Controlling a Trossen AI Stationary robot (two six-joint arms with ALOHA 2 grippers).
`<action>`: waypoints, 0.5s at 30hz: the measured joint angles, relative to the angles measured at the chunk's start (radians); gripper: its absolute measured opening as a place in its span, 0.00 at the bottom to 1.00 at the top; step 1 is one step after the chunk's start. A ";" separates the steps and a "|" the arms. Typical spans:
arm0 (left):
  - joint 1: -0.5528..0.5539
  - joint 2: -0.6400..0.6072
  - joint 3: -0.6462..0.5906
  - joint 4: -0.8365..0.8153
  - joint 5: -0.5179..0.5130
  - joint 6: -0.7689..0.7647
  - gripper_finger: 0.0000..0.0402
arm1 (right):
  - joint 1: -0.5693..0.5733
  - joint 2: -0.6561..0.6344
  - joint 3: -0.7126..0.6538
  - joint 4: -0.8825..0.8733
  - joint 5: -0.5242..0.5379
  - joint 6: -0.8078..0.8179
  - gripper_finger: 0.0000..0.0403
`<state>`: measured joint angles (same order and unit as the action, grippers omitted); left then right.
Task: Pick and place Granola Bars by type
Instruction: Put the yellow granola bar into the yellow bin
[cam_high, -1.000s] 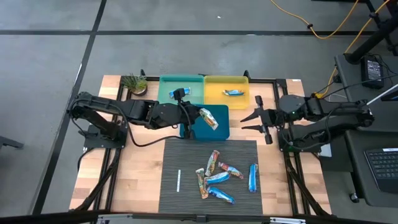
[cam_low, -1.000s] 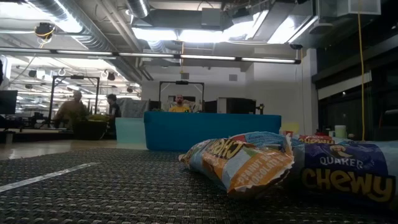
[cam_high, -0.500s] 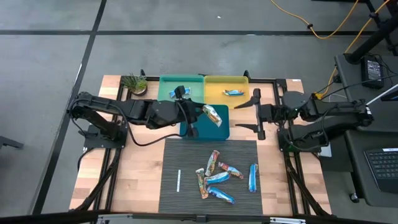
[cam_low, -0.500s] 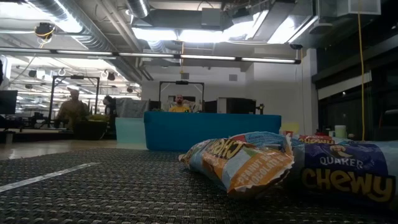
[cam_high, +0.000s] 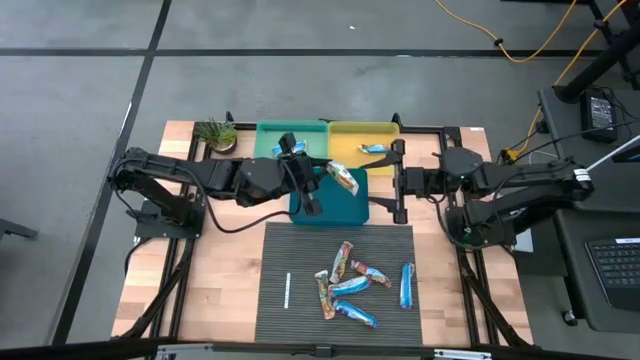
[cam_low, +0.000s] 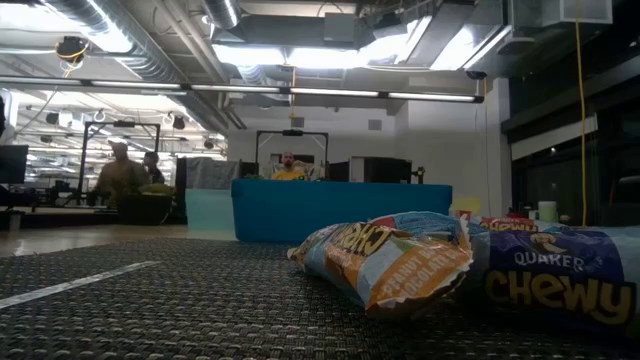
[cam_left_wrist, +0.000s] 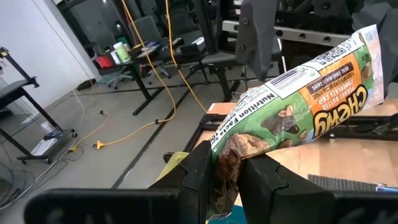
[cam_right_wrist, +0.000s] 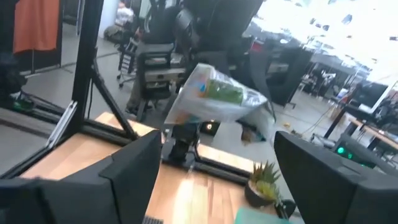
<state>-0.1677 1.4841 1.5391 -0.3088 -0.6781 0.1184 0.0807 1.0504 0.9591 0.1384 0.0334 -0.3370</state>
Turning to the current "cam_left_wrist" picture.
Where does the grey ribbed mat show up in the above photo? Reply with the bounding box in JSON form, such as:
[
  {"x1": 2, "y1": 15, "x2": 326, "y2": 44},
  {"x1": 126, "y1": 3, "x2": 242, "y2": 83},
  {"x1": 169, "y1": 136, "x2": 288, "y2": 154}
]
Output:
[{"x1": 307, "y1": 173, "x2": 398, "y2": 194}]

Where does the black floor wedge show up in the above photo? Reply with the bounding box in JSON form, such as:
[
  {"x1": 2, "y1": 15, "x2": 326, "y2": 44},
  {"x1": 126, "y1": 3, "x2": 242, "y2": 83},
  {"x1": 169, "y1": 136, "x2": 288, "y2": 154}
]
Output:
[{"x1": 76, "y1": 78, "x2": 98, "y2": 91}]

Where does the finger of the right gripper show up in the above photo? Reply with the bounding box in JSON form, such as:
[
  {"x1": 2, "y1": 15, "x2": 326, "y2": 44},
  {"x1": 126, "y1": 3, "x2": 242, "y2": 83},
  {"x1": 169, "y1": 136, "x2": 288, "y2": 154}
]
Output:
[
  {"x1": 234, "y1": 0, "x2": 279, "y2": 83},
  {"x1": 351, "y1": 0, "x2": 398, "y2": 98}
]

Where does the black office desk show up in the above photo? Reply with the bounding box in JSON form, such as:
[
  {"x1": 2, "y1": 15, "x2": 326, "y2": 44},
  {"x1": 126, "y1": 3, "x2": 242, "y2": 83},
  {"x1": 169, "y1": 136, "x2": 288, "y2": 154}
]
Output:
[{"x1": 93, "y1": 37, "x2": 208, "y2": 116}]

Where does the blue plastic bin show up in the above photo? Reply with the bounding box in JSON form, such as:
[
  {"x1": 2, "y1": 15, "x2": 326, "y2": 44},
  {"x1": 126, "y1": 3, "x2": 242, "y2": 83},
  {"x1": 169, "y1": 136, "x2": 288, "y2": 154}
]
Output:
[{"x1": 206, "y1": 203, "x2": 249, "y2": 224}]

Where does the yellow extension cable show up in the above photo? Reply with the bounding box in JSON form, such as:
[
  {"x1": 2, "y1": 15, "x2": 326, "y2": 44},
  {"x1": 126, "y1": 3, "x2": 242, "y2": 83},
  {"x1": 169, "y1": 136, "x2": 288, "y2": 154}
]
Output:
[
  {"x1": 164, "y1": 0, "x2": 208, "y2": 113},
  {"x1": 67, "y1": 0, "x2": 178, "y2": 154}
]

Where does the green chewy granola bar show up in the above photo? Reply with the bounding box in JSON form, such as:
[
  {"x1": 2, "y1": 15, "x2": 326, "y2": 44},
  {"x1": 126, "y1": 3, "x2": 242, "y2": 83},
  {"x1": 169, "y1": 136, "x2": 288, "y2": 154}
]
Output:
[{"x1": 206, "y1": 24, "x2": 385, "y2": 222}]

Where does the red container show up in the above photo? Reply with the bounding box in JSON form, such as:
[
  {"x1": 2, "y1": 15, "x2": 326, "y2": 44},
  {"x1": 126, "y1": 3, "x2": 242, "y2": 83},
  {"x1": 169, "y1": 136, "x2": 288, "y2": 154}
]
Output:
[{"x1": 94, "y1": 55, "x2": 115, "y2": 70}]

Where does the black rolling cart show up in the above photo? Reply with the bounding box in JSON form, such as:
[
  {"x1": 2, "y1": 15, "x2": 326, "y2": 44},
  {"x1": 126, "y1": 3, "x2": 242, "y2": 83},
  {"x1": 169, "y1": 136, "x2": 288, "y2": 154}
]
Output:
[{"x1": 0, "y1": 45, "x2": 78, "y2": 165}]

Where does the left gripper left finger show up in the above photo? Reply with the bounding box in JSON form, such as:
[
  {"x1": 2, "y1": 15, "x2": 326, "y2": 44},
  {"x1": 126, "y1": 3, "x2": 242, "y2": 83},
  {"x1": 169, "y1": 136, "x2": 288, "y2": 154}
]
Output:
[{"x1": 148, "y1": 139, "x2": 213, "y2": 224}]

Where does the green and white canister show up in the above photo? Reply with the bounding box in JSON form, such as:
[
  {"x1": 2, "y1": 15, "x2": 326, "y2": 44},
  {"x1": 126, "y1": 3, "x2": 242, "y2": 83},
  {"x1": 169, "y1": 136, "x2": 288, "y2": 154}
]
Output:
[{"x1": 112, "y1": 41, "x2": 131, "y2": 63}]

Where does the grey office chair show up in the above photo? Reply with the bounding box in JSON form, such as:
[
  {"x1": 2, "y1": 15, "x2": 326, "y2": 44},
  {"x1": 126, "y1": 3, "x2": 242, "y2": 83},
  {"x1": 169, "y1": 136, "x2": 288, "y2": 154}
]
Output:
[
  {"x1": 107, "y1": 15, "x2": 172, "y2": 90},
  {"x1": 186, "y1": 30, "x2": 285, "y2": 103}
]

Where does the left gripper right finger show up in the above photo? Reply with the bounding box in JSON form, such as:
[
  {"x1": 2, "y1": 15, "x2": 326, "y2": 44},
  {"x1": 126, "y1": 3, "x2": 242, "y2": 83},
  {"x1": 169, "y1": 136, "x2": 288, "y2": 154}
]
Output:
[{"x1": 237, "y1": 154, "x2": 336, "y2": 224}]

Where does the silver perforated rail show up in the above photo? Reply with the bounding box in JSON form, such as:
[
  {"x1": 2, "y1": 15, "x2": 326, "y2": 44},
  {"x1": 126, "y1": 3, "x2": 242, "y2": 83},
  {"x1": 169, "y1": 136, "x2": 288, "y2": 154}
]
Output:
[{"x1": 221, "y1": 19, "x2": 354, "y2": 48}]

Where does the white paper on cart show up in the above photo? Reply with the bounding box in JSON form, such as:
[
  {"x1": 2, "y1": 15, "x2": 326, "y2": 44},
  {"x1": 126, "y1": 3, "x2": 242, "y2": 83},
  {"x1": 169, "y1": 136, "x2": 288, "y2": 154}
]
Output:
[{"x1": 30, "y1": 138, "x2": 59, "y2": 157}]

